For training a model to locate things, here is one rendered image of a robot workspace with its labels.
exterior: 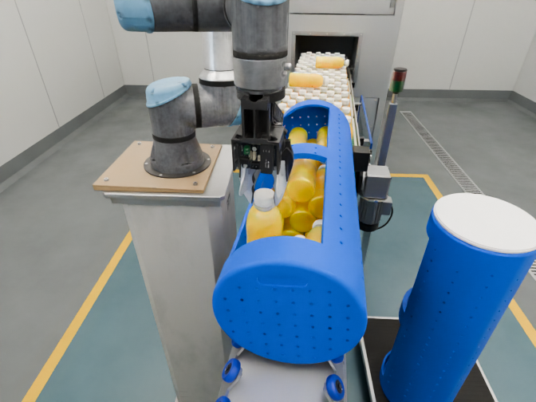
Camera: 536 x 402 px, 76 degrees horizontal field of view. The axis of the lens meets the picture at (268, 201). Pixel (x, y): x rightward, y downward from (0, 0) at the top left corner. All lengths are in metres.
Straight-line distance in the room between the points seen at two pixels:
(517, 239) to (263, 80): 0.84
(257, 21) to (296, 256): 0.34
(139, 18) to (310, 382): 0.71
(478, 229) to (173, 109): 0.87
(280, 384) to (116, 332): 1.48
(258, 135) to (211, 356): 1.05
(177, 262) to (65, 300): 1.44
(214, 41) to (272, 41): 0.45
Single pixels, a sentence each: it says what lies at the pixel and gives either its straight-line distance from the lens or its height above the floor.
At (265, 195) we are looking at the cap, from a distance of 0.61.
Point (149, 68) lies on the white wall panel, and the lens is 6.00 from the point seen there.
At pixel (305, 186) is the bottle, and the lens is 0.86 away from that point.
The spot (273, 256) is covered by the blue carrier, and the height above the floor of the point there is 1.23.
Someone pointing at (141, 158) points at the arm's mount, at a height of 1.16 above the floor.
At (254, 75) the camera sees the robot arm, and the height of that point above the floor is 1.50.
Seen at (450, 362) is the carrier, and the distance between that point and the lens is 1.38.
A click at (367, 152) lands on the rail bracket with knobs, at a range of 1.49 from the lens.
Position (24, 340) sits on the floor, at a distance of 2.34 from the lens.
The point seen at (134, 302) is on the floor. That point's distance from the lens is 2.25.
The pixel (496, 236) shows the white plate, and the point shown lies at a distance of 1.10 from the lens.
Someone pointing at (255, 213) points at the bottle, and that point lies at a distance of 0.63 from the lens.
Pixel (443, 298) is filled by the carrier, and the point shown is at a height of 0.81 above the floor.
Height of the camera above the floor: 1.61
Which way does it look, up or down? 33 degrees down
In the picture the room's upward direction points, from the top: straight up
